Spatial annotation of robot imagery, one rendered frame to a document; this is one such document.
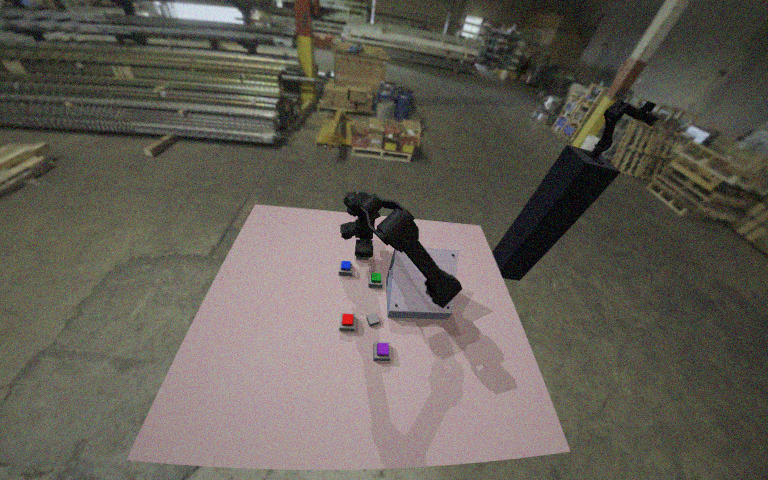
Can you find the blue button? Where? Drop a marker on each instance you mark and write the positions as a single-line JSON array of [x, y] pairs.
[[345, 268]]

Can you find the green button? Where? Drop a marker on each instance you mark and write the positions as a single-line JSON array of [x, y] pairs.
[[375, 280]]

